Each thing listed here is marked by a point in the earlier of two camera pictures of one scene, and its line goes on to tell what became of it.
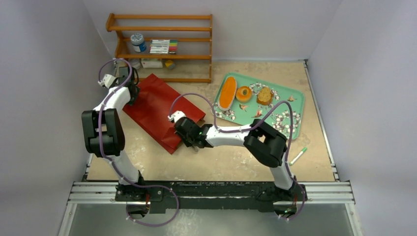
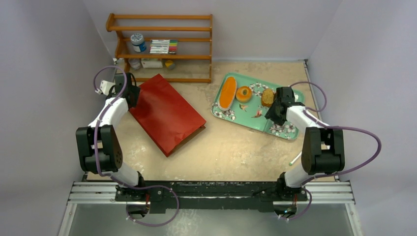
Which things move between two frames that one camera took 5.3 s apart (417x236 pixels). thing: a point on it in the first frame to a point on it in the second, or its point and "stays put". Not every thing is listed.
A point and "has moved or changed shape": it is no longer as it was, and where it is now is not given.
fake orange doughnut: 241,97 stays put
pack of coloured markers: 163,46 stays put
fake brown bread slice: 265,96 has moved or changed shape
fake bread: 227,93 stays put
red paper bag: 151,104 stays put
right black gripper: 188,136 to 275,108
